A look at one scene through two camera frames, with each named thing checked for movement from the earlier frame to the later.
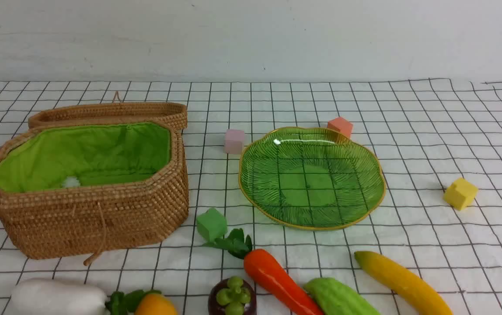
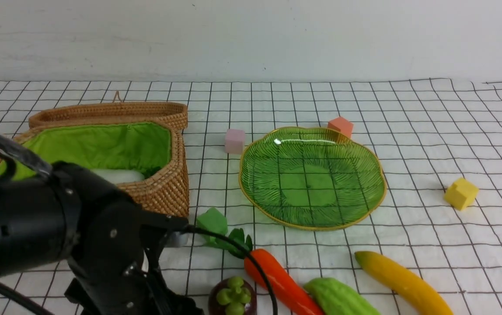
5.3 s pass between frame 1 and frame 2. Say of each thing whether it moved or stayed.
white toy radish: moved
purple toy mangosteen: stayed
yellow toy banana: stayed
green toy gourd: stayed
